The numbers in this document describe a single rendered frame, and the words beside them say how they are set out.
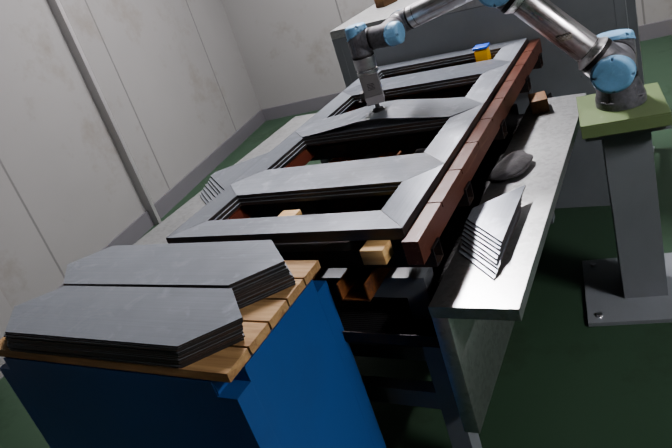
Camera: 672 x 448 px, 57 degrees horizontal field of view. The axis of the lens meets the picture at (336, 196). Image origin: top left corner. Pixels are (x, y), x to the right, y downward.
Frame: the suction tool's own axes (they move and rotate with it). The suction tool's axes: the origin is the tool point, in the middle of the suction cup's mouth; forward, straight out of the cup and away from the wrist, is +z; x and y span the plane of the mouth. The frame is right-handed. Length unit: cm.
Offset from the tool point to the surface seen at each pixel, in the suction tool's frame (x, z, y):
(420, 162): 11, 2, 50
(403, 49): 13, -3, -82
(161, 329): -49, 1, 107
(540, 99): 56, 14, -9
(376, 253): -3, 6, 88
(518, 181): 36, 19, 43
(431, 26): 28, -11, -76
